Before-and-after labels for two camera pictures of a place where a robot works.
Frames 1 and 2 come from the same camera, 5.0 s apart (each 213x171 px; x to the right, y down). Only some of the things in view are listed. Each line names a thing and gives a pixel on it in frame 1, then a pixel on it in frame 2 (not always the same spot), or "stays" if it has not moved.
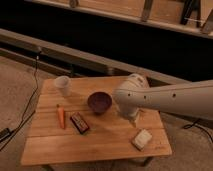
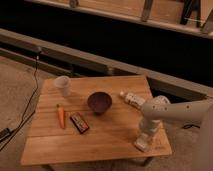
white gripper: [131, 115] to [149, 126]
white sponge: [141, 139] stays
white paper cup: [63, 83] stays
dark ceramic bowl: [99, 102] stays
